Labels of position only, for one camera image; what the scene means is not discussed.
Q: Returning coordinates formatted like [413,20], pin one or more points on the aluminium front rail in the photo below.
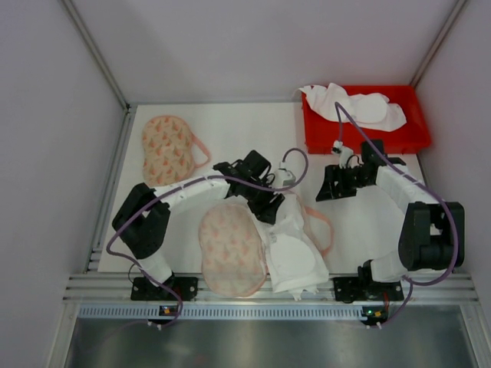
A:
[457,289]

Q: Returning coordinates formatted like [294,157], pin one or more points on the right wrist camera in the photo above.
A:
[343,152]

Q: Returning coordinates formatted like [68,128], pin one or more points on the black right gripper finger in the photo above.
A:
[344,193]
[326,191]

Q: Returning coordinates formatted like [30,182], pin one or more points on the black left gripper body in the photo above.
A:
[263,202]

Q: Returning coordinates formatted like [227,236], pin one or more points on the white bras pile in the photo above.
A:
[373,111]

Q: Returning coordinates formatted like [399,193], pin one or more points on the floral mesh laundry bag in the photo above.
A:
[233,253]

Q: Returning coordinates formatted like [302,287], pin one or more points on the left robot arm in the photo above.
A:
[148,214]

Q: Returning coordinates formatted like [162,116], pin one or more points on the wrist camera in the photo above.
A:
[343,152]
[283,177]

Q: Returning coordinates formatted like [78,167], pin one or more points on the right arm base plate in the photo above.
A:
[351,289]

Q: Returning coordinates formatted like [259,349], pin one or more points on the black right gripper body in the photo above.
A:
[341,182]

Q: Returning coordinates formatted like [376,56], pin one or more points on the white bra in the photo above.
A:
[296,247]

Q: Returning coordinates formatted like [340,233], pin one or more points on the red plastic tray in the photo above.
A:
[411,138]

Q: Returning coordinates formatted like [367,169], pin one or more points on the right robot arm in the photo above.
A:
[433,231]

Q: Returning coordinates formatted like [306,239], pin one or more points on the slotted cable duct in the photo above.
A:
[230,312]

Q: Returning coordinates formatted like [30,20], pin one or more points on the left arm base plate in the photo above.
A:
[185,287]

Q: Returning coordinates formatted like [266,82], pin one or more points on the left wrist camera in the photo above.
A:
[283,177]

